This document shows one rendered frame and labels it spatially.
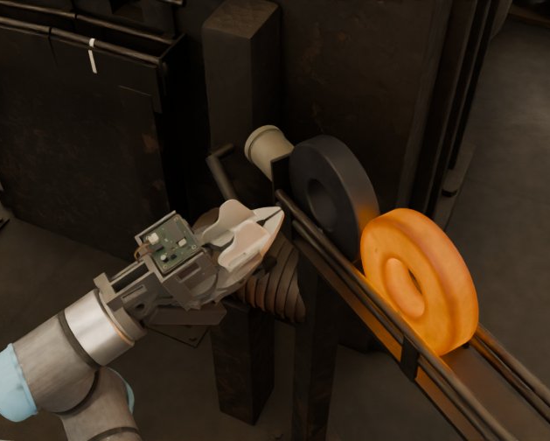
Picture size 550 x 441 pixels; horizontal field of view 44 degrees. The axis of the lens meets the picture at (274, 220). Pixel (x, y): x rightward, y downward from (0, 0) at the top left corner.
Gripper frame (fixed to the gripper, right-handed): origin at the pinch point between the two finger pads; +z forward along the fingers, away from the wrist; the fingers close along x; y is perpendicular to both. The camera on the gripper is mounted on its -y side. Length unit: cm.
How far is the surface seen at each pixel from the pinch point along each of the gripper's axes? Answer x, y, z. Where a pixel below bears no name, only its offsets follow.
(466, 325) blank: -22.9, 0.0, 8.4
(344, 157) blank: -1.1, 3.8, 10.0
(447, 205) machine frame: 33, -83, 45
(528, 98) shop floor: 60, -107, 97
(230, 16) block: 28.1, 5.1, 11.7
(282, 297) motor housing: 3.6, -21.8, -3.4
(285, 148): 11.6, -4.3, 7.4
